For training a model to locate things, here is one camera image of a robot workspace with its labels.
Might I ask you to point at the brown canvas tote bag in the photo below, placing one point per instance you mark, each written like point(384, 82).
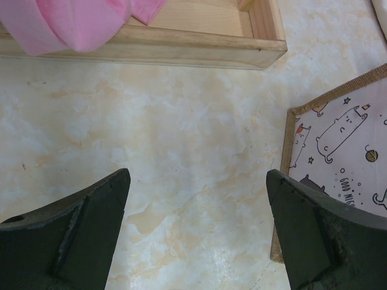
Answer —
point(336, 144)

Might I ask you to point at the beige cloth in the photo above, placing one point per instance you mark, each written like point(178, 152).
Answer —
point(380, 7)

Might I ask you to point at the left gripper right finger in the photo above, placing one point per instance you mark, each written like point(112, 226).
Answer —
point(325, 243)

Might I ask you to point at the wooden clothes rack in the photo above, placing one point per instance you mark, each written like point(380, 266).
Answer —
point(225, 34)

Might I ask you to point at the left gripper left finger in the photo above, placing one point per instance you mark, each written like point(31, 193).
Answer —
point(67, 244)

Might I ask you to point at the pink shirt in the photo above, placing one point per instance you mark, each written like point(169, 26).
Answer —
point(42, 27)

